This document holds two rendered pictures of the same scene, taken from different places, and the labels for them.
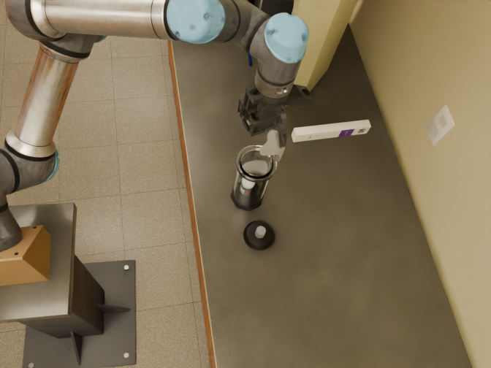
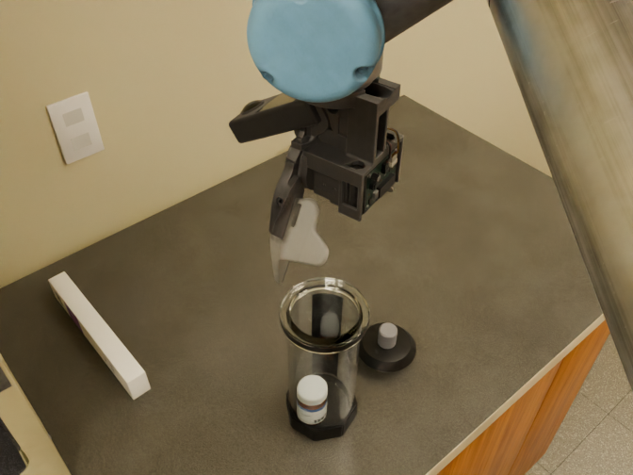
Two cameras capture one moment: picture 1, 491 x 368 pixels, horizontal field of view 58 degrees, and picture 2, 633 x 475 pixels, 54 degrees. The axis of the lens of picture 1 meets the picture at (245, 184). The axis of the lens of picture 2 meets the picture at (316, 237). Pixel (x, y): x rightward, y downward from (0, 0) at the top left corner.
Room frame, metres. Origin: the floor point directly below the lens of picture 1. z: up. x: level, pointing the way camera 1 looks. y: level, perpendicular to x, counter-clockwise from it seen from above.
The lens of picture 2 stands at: (0.70, 0.44, 1.74)
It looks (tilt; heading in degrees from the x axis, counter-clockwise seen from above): 44 degrees down; 255
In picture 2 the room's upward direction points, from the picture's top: straight up
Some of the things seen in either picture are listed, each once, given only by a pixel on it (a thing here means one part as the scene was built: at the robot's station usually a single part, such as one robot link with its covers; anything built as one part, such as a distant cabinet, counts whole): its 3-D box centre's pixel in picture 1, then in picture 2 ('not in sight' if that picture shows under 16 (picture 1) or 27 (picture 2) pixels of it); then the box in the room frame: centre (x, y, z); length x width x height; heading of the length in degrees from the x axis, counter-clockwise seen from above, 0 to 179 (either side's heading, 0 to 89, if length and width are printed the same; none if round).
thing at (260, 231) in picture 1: (259, 234); (386, 342); (0.45, -0.08, 0.97); 0.09 x 0.09 x 0.07
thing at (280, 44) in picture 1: (281, 49); not in sight; (0.57, 0.00, 1.59); 0.09 x 0.08 x 0.11; 67
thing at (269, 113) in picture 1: (264, 104); (342, 137); (0.56, 0.01, 1.43); 0.09 x 0.08 x 0.12; 129
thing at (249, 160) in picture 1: (251, 179); (322, 361); (0.57, -0.01, 1.06); 0.11 x 0.11 x 0.21
